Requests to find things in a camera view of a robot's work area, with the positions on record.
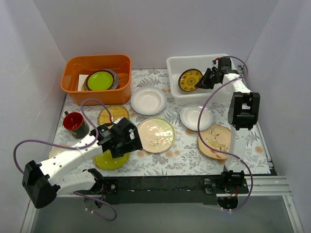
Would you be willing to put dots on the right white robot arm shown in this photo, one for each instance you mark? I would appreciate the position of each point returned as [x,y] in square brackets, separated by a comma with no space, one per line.
[242,117]

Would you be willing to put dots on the round bamboo mat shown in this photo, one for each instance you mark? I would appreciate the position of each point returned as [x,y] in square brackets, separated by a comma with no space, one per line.
[117,111]

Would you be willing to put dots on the white deep plate left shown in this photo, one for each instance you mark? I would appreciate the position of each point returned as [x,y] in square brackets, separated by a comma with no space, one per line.
[148,100]

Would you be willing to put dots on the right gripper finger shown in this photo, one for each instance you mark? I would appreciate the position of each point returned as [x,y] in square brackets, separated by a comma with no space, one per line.
[209,74]
[203,84]

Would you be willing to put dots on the yellow black patterned plate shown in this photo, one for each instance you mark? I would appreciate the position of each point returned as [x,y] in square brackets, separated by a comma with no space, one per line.
[188,79]

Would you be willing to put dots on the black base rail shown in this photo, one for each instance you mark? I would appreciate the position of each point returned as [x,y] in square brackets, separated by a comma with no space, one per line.
[165,189]

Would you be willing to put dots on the cream plate with bird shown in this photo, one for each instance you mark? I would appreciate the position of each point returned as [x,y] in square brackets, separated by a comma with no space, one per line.
[217,137]

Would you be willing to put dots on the black mug red inside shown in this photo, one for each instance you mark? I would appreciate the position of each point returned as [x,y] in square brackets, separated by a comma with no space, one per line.
[75,123]

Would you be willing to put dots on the orange plastic bin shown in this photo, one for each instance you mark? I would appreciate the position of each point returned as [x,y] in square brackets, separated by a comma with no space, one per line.
[85,65]

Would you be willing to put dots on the white deep plate right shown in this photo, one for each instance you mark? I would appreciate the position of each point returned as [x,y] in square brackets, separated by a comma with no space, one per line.
[189,115]

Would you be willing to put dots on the white deep plate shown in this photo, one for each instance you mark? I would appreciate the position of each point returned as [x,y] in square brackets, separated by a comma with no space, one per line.
[148,100]
[189,115]

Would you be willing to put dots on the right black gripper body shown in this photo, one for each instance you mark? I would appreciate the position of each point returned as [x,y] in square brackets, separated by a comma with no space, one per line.
[212,76]

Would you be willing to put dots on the stack of dark plates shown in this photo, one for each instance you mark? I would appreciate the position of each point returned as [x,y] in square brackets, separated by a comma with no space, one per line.
[115,83]

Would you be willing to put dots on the lime green round plate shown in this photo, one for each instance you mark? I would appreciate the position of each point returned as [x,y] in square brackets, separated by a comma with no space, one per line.
[100,81]

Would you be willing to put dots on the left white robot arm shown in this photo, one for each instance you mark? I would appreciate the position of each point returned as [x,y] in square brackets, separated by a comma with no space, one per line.
[48,179]

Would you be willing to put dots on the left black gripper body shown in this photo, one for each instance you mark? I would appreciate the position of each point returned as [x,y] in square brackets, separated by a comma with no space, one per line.
[129,135]

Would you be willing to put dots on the white card in bin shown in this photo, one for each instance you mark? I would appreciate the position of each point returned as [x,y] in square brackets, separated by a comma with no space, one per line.
[81,82]

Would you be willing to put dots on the white plastic bin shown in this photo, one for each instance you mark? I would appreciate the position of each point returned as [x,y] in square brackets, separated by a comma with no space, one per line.
[178,64]

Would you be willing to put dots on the cream plate with twig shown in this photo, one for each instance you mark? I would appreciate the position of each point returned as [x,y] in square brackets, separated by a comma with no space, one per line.
[157,134]

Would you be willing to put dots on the small cream dish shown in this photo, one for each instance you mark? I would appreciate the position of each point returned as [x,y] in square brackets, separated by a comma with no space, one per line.
[55,151]

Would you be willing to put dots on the green dotted scalloped plate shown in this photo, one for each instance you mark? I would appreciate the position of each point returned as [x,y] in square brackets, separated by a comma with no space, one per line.
[106,162]

